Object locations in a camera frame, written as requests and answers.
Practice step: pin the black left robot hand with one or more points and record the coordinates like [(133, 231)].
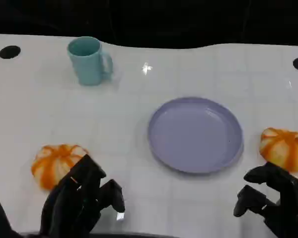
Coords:
[(113, 194)]

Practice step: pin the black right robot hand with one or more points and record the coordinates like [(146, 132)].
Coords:
[(285, 196)]

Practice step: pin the orange and white bread roll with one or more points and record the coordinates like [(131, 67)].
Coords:
[(285, 147), (54, 163)]

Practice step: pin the lilac plate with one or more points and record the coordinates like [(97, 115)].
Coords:
[(195, 135)]

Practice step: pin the pale green mug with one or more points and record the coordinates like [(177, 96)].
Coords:
[(87, 64)]

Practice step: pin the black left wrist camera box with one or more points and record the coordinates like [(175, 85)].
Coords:
[(74, 188)]

